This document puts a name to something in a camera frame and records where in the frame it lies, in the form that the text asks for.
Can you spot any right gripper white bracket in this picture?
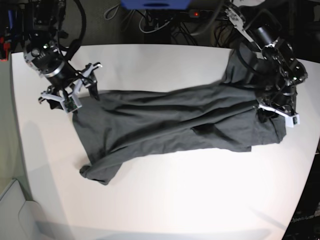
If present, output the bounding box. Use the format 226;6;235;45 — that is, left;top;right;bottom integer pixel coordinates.
38;62;102;110

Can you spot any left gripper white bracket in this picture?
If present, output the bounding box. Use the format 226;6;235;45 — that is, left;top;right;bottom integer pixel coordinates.
257;99;298;123

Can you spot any dark grey t-shirt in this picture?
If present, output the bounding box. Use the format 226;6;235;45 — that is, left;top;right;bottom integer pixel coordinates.
72;46;297;185

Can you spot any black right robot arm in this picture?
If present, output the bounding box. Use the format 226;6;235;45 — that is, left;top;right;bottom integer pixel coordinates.
22;0;102;114

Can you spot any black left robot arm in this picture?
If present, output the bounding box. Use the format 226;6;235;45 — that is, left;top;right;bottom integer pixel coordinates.
224;0;308;128

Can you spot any red black object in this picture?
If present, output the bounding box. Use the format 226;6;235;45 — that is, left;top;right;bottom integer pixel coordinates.
0;36;11;61

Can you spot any blue box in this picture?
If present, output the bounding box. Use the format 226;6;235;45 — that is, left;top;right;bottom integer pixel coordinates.
120;0;191;10

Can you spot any black power strip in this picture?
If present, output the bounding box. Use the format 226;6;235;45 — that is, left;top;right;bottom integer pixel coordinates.
188;9;228;21

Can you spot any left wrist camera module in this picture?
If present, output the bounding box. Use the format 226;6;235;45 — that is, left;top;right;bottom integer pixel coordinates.
285;114;300;128

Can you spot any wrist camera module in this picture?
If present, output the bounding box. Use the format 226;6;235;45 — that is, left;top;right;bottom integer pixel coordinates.
60;98;82;114
285;114;300;128

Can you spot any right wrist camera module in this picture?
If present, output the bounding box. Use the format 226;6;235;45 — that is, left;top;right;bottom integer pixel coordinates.
60;98;82;114

